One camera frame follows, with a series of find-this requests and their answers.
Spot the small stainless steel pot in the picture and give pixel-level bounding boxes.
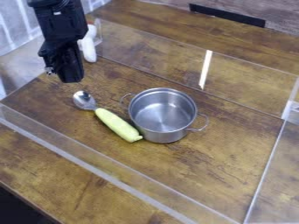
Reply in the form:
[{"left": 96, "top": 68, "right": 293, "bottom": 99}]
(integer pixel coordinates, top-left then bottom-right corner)
[{"left": 120, "top": 87, "right": 210, "bottom": 144}]

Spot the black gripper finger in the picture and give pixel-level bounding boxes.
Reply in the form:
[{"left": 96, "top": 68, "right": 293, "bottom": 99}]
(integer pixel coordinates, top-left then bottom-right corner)
[
  {"left": 56, "top": 43, "right": 84, "bottom": 83},
  {"left": 42, "top": 52, "right": 58, "bottom": 75}
]

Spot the black bar on table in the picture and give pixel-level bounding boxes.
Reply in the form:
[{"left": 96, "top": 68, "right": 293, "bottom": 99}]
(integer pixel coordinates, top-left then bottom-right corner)
[{"left": 190, "top": 3, "right": 267, "bottom": 28}]

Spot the white red toy mushroom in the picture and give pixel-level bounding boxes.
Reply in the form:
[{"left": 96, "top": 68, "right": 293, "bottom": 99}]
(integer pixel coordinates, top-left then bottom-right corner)
[{"left": 78, "top": 24, "right": 98, "bottom": 63}]

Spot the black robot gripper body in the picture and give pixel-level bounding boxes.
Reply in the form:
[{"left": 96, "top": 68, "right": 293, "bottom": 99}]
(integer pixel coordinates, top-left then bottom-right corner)
[{"left": 27, "top": 0, "right": 88, "bottom": 57}]

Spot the clear acrylic enclosure wall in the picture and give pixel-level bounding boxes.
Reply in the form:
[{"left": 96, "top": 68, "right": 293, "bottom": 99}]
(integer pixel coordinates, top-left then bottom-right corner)
[{"left": 0, "top": 20, "right": 299, "bottom": 224}]

